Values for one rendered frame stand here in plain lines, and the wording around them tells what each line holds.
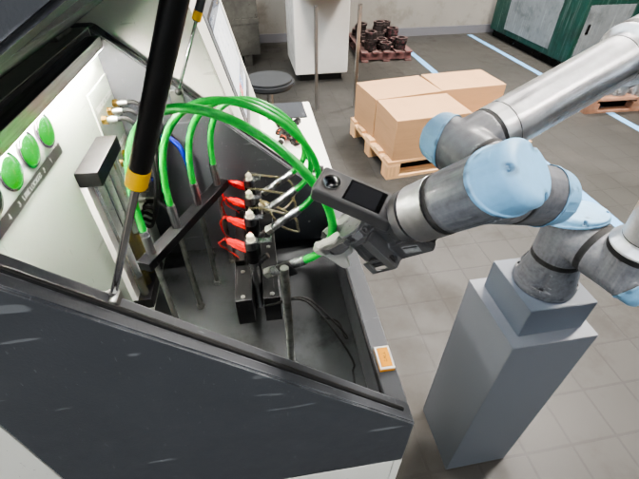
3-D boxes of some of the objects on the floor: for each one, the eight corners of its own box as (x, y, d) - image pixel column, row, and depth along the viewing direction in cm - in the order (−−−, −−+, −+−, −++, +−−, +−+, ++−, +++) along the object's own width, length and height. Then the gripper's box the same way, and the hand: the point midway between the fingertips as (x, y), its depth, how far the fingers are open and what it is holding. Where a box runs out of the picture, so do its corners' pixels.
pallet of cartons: (473, 117, 394) (485, 67, 363) (529, 160, 328) (551, 105, 298) (348, 130, 370) (351, 80, 339) (382, 181, 305) (389, 123, 274)
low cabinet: (606, 28, 665) (631, -30, 611) (709, 64, 522) (754, -10, 468) (487, 34, 636) (502, -28, 583) (561, 73, 494) (591, -4, 440)
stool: (319, 145, 348) (319, 66, 304) (311, 184, 300) (309, 96, 256) (251, 143, 352) (242, 63, 308) (232, 181, 304) (218, 93, 260)
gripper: (426, 270, 49) (331, 291, 66) (451, 212, 54) (357, 245, 71) (380, 224, 46) (294, 258, 64) (411, 168, 52) (322, 214, 69)
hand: (319, 239), depth 66 cm, fingers closed
